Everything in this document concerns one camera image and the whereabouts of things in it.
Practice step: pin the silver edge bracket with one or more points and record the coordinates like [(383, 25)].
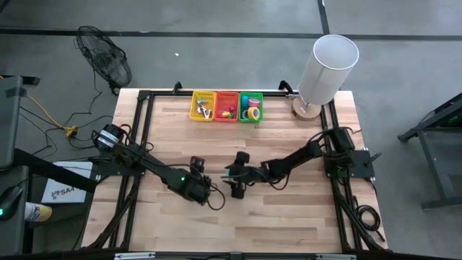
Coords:
[(335, 256), (133, 256)]

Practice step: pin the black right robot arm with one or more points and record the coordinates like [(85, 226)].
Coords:
[(296, 159)]

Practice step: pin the grey desk top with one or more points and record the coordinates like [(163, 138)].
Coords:
[(9, 126), (12, 234)]

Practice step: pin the yellow white spray can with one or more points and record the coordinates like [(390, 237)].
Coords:
[(38, 212)]

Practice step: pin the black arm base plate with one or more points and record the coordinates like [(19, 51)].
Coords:
[(362, 168), (112, 172)]

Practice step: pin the yellow plastic basket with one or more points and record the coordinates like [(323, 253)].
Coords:
[(213, 94)]

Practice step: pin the grey metal cart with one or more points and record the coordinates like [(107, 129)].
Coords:
[(440, 202)]

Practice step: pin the pale tape roll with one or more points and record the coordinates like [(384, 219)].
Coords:
[(242, 115)]

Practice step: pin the black table clamp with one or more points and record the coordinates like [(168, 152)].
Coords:
[(177, 88), (285, 86)]

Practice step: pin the yellow tape roll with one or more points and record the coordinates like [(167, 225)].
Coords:
[(249, 113)]

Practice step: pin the black aluminium table frame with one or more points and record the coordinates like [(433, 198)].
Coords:
[(145, 104)]

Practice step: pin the black floor fan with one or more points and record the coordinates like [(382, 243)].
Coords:
[(104, 57)]

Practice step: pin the black diagonal beam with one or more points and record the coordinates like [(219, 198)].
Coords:
[(54, 169)]

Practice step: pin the black staple remover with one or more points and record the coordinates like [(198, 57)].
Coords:
[(208, 115)]

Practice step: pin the black computer mouse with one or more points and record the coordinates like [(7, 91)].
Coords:
[(10, 202)]

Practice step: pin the green plastic basket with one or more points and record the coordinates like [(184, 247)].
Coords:
[(250, 121)]

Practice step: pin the table lamp white shade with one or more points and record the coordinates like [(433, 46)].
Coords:
[(330, 72)]

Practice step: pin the orange plastic basket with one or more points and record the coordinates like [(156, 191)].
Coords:
[(222, 99)]

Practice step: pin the white printed paper sheet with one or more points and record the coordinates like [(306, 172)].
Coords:
[(65, 193)]

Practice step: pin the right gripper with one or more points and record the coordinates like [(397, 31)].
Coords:
[(242, 159)]

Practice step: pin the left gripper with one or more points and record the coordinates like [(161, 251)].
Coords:
[(198, 164)]

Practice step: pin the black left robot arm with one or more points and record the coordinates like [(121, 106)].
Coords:
[(155, 168)]

